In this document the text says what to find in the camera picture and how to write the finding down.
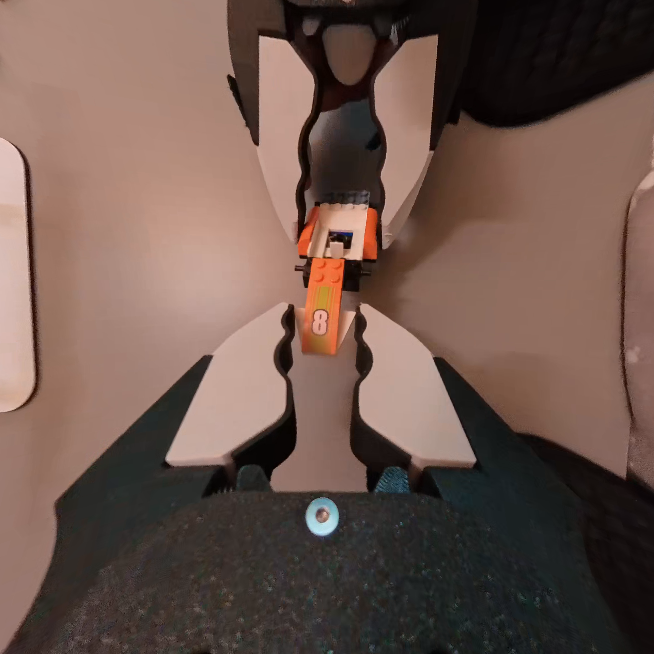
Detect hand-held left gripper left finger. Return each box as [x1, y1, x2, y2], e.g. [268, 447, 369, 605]
[166, 304, 297, 469]

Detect white book stand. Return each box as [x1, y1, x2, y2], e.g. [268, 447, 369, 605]
[0, 138, 37, 412]

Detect orange white lego car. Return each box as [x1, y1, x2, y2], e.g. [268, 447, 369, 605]
[295, 192, 387, 297]

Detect black textured pad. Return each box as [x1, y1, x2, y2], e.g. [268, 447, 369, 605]
[455, 0, 654, 128]
[516, 435, 654, 654]

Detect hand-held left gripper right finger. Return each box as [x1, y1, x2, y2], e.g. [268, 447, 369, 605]
[351, 304, 478, 471]

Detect orange printed lego piece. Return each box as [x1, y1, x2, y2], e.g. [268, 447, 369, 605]
[303, 258, 344, 356]

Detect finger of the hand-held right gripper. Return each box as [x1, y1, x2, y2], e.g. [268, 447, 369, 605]
[254, 34, 320, 246]
[368, 34, 440, 243]

